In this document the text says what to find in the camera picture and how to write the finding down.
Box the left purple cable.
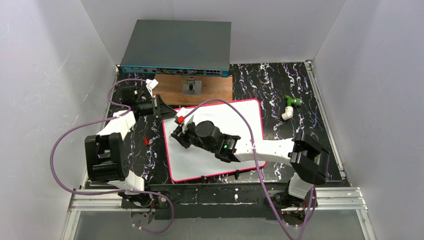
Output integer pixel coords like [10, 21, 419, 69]
[49, 78, 175, 235]

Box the aluminium frame rail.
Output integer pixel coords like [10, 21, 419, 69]
[304, 60, 346, 180]

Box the brown wooden board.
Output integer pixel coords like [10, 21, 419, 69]
[153, 74, 233, 106]

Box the grey blue network switch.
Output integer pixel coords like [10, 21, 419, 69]
[120, 19, 232, 78]

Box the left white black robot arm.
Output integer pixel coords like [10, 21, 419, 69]
[84, 86, 176, 202]

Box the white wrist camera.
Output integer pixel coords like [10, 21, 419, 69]
[175, 114, 194, 133]
[145, 78, 159, 97]

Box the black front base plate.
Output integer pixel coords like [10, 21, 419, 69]
[151, 183, 276, 220]

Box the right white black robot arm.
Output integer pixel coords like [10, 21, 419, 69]
[170, 120, 331, 202]

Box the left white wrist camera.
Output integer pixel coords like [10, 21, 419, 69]
[145, 78, 159, 97]

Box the red marker cap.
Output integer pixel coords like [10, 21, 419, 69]
[143, 137, 150, 146]

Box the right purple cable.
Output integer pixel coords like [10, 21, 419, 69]
[176, 98, 318, 240]

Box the small grey metal bracket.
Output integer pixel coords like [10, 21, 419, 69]
[182, 76, 202, 95]

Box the white pipe elbow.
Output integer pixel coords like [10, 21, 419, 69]
[281, 106, 294, 121]

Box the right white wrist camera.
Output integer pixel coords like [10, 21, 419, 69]
[175, 114, 194, 133]

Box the purple cable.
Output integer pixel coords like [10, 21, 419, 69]
[176, 98, 318, 240]
[49, 78, 175, 235]

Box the pink framed whiteboard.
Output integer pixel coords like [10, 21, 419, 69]
[162, 98, 264, 182]

